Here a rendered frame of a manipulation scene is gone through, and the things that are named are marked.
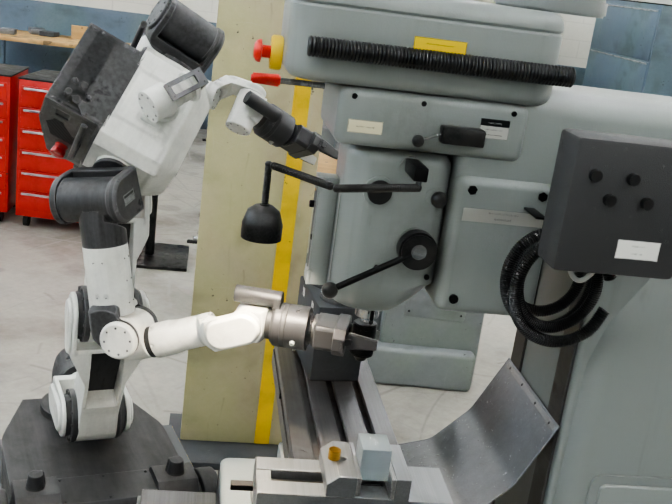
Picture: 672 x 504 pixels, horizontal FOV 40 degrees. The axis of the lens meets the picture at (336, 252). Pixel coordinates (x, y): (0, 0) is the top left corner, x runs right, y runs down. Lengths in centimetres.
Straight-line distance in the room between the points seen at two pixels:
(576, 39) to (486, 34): 988
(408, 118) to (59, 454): 150
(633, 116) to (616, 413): 55
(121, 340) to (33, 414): 103
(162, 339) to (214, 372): 185
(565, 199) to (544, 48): 31
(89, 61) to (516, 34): 86
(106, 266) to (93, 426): 79
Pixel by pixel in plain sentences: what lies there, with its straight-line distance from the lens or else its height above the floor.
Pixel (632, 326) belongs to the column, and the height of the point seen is 137.
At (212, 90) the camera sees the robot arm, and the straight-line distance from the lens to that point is 230.
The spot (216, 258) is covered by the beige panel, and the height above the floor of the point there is 81.
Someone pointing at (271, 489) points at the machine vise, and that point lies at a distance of 163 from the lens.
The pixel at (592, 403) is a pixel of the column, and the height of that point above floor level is 121.
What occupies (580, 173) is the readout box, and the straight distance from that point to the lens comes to 143.
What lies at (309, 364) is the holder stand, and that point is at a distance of 220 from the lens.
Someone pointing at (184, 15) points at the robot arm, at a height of 178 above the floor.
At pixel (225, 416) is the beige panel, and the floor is 15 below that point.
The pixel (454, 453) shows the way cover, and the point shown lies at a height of 96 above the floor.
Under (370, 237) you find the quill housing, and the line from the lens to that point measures 166.
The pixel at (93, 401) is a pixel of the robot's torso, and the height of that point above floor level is 76.
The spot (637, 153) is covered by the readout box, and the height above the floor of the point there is 171.
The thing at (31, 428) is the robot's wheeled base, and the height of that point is 57.
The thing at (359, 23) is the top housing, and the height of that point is 183.
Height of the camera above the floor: 191
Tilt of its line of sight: 17 degrees down
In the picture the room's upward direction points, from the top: 8 degrees clockwise
